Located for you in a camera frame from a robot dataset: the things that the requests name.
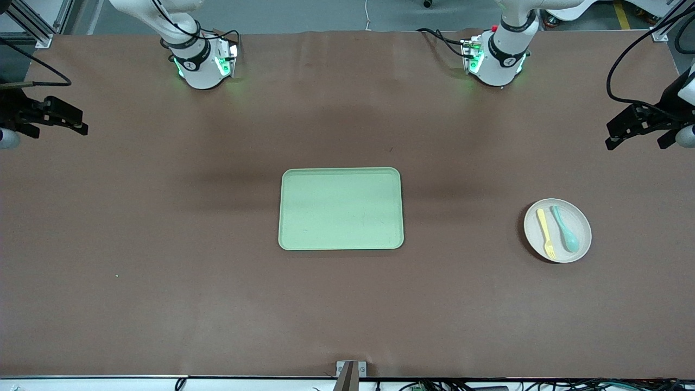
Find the yellow plastic fork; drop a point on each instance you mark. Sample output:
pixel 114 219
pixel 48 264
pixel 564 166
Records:
pixel 545 231

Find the white table edge rail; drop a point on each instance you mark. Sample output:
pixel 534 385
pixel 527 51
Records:
pixel 108 384

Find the light green rectangular tray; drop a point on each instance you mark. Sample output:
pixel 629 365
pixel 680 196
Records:
pixel 336 209

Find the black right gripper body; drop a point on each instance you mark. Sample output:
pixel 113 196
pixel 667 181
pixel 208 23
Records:
pixel 13 112

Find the teal plastic spoon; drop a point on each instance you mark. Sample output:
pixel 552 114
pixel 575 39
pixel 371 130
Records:
pixel 568 236

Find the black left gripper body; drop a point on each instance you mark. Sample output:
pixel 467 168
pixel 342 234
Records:
pixel 667 109

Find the brown table cover sheet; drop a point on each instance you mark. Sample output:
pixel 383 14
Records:
pixel 163 304

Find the aluminium frame post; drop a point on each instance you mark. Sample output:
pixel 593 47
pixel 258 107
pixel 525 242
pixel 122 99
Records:
pixel 659 35
pixel 42 40

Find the beige round plate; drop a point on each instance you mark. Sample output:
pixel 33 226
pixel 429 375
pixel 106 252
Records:
pixel 532 231

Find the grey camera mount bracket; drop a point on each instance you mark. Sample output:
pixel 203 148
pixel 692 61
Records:
pixel 352 374

